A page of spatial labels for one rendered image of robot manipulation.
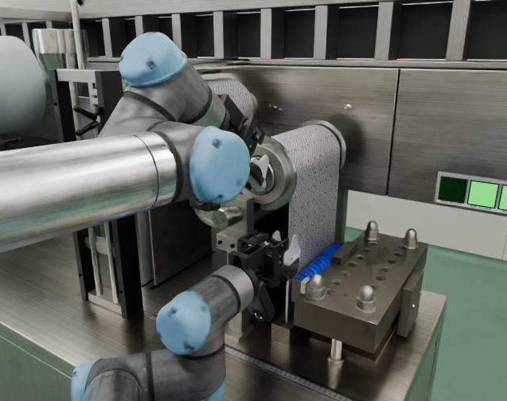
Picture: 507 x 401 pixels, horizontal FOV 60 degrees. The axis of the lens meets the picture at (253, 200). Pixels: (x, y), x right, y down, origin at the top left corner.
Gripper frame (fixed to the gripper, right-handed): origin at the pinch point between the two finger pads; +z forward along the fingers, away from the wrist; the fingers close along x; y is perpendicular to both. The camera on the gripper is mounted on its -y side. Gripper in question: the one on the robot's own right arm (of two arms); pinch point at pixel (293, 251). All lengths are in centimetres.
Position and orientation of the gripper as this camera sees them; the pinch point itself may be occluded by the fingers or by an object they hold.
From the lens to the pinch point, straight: 89.5
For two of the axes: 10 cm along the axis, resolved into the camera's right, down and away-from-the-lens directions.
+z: 5.4, -2.7, 8.0
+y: 0.0, -9.5, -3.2
